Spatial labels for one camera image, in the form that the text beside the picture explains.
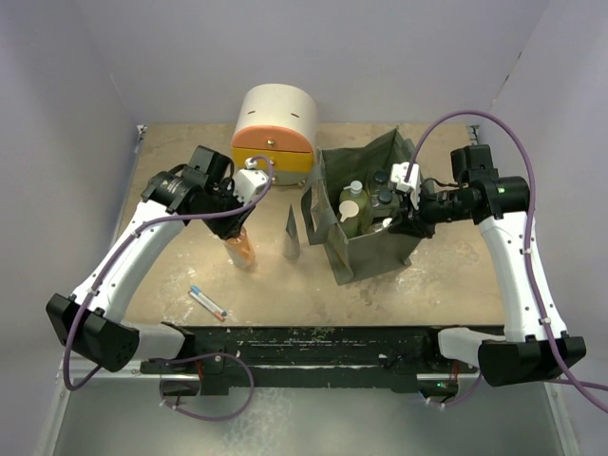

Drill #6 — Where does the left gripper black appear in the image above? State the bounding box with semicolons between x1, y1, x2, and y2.
202;180;255;240

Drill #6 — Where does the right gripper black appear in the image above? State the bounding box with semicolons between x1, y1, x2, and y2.
388;180;472;239

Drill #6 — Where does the clear square bottle front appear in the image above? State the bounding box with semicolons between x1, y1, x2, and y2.
370;170;390;193

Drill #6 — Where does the orange bottle pink cap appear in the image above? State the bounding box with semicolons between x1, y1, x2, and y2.
224;227;256;269

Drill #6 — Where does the green bottle white flip cap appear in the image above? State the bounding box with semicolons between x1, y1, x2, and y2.
338;200;360;238

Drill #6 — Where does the green pump lotion bottle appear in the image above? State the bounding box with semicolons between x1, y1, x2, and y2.
339;180;371;226

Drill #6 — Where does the green canvas bag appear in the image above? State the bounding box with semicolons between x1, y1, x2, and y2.
300;128;420;285

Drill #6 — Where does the clear square bottle black label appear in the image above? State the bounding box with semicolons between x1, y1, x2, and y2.
370;189;400;219

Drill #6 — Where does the amber bottle white cap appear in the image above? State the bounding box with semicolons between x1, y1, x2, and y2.
368;218;392;234

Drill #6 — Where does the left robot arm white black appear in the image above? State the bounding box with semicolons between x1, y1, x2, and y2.
46;146;268;372

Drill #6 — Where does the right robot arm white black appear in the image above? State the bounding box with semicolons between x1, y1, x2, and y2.
389;144;586;387

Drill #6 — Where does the blue capped pen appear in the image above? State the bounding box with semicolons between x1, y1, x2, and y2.
190;285;227;317

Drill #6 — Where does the clear conical tube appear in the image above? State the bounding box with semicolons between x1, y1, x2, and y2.
282;205;300;260

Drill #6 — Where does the round-top mini drawer cabinet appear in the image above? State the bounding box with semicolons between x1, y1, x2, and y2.
231;84;317;186

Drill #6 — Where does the red tipped pen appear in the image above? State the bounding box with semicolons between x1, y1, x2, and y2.
188;291;225;322

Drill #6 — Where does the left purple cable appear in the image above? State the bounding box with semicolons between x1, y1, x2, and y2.
62;155;276;391

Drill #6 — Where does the purple cable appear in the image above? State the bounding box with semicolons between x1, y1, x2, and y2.
62;155;276;391
402;109;608;413

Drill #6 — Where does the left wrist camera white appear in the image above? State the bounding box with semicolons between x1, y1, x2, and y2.
233;157;269;204

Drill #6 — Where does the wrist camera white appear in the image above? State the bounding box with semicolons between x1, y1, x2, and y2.
389;161;422;210
233;157;269;204

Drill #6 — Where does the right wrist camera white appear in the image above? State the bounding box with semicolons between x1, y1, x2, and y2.
389;161;422;210

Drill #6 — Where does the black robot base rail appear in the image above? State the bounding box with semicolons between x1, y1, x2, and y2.
141;326;477;395

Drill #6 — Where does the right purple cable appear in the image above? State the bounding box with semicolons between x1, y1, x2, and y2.
402;109;608;413

